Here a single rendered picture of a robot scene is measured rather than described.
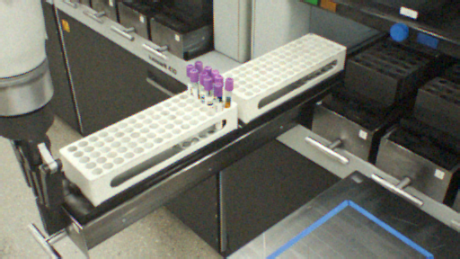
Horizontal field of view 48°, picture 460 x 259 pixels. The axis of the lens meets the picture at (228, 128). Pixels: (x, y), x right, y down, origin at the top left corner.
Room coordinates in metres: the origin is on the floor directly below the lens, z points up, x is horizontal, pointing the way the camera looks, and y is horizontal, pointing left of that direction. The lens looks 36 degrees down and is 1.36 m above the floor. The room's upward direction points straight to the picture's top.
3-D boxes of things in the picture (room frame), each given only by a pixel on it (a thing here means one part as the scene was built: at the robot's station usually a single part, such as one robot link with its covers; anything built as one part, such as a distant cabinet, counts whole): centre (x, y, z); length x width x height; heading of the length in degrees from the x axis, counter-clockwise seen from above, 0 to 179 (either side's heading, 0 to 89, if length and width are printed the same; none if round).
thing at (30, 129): (0.56, 0.27, 0.96); 0.08 x 0.07 x 0.09; 43
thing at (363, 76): (0.86, -0.28, 0.85); 0.12 x 0.02 x 0.06; 43
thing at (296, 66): (0.91, -0.11, 0.83); 0.30 x 0.10 x 0.06; 132
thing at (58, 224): (0.56, 0.27, 0.80); 0.03 x 0.01 x 0.07; 133
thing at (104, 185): (0.69, 0.12, 0.83); 0.30 x 0.10 x 0.06; 132
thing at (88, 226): (0.78, 0.02, 0.78); 0.73 x 0.14 x 0.09; 132
